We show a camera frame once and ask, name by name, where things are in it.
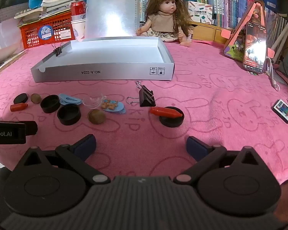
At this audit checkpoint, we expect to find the wooden drawer unit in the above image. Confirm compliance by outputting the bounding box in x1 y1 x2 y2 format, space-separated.
189 20 232 45

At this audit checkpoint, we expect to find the white charging cable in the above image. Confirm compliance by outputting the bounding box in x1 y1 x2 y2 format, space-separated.
266 57 279 90

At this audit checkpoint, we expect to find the smartphone with lit screen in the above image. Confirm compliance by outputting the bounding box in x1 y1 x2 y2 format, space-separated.
243 21 267 74

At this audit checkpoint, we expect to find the pink rabbit-print towel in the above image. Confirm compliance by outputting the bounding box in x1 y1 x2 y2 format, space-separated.
0 39 288 185

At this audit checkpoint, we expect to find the plain blue plastic clip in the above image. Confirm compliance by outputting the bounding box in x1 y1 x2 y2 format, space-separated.
59 93 82 106

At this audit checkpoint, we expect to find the black round lid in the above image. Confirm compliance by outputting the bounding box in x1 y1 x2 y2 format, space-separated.
14 94 29 104

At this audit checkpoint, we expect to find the long-haired baby doll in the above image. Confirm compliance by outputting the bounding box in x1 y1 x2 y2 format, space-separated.
136 0 193 46

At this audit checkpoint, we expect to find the white metal stand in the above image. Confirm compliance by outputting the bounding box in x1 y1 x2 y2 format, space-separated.
271 0 288 61

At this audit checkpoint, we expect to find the pink cardboard phone stand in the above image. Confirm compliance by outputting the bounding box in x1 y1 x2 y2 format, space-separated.
223 1 274 61

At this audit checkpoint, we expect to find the row of shelved books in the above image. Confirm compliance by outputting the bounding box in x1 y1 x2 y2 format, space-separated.
139 0 288 37

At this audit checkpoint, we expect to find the red drink can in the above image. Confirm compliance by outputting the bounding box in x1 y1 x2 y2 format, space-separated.
70 0 87 22

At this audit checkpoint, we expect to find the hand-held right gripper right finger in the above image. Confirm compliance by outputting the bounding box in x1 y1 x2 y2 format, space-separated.
174 136 267 185

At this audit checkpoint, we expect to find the red crayon tip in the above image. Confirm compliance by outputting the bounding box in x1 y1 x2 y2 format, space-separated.
150 107 181 118
10 103 28 112

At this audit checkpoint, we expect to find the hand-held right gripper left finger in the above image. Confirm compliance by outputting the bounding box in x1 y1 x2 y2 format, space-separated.
16 134 111 185

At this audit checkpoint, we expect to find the large black binder clip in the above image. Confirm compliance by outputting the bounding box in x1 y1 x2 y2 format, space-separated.
126 81 156 107

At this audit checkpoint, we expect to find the red plastic basket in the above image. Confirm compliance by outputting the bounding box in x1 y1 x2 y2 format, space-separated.
19 11 76 49

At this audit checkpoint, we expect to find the flat book beside towel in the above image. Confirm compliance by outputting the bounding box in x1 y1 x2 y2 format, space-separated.
0 49 27 80

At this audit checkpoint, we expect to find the white paper cup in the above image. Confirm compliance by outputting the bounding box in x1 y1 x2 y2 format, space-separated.
71 19 86 42

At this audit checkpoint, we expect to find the small black binder clip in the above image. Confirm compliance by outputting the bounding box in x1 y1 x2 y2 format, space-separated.
51 43 64 57

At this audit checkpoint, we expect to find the black round cap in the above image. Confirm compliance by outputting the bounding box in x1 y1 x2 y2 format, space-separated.
40 95 60 113
159 107 184 128
57 104 81 125

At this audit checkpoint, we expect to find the small colour palette card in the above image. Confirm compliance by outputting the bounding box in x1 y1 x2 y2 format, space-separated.
272 99 288 124

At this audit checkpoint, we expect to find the pencil-print label printer box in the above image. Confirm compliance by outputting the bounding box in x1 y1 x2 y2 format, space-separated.
188 1 213 25

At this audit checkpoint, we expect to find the frosted plastic clipboard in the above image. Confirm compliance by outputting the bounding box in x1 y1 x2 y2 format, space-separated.
84 0 141 40

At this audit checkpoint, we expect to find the silver cardboard box tray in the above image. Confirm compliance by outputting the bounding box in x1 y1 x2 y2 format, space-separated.
31 37 175 83

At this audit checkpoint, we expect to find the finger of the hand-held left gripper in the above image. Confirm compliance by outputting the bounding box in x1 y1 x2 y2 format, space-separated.
24 121 38 137

